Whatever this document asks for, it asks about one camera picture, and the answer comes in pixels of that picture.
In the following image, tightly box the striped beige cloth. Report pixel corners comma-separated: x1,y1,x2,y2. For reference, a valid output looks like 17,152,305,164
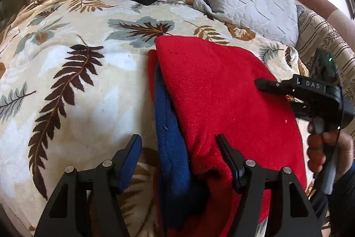
295,5,355,101

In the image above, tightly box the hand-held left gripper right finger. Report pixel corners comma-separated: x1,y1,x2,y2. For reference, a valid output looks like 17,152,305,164
216,134,322,237

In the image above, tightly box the leaf print blanket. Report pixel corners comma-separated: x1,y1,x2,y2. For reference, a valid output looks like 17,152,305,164
0,0,315,237

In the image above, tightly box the person's right hand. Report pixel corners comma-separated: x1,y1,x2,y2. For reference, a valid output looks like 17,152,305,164
306,121,355,180

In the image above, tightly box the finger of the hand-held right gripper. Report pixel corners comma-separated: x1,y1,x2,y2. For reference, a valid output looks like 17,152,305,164
254,78,295,94

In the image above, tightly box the red and blue knit sweater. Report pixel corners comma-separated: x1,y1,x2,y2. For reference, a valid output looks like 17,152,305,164
147,35,308,237

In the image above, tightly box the person's right forearm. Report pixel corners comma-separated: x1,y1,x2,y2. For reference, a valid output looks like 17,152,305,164
311,162,355,237

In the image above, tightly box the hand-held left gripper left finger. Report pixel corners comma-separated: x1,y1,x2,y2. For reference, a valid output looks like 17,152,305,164
35,134,143,237

